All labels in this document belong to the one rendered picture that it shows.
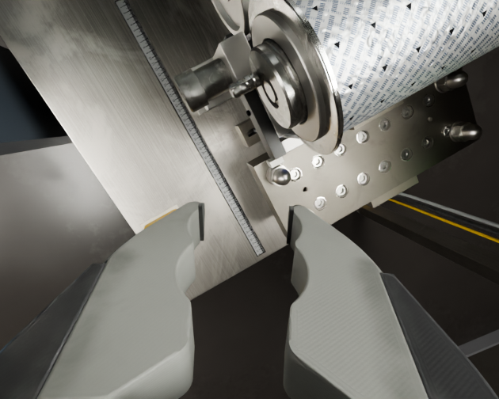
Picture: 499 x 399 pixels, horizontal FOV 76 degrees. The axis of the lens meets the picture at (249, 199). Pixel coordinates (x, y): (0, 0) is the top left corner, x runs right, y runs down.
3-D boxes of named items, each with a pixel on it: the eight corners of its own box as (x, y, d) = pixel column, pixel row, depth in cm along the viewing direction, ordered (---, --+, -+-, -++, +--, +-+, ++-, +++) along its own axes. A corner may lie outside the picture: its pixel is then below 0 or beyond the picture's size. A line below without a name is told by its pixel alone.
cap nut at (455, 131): (447, 127, 57) (468, 127, 53) (463, 117, 57) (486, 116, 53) (452, 145, 58) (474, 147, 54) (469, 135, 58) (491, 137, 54)
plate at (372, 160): (246, 162, 58) (253, 167, 52) (432, 60, 60) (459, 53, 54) (283, 234, 62) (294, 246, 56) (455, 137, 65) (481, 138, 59)
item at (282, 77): (295, 145, 29) (257, 98, 33) (314, 134, 29) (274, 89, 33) (286, 81, 23) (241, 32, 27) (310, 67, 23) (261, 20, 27)
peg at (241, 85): (236, 102, 29) (230, 93, 30) (263, 88, 29) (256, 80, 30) (232, 91, 28) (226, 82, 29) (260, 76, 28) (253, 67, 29)
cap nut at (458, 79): (432, 76, 54) (453, 72, 50) (449, 66, 54) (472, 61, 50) (437, 96, 55) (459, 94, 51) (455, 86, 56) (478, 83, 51)
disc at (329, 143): (237, 21, 33) (276, -56, 19) (241, 19, 33) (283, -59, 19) (295, 149, 37) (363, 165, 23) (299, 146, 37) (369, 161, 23)
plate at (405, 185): (341, 188, 69) (370, 199, 58) (381, 165, 70) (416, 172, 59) (345, 197, 70) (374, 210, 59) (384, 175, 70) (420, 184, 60)
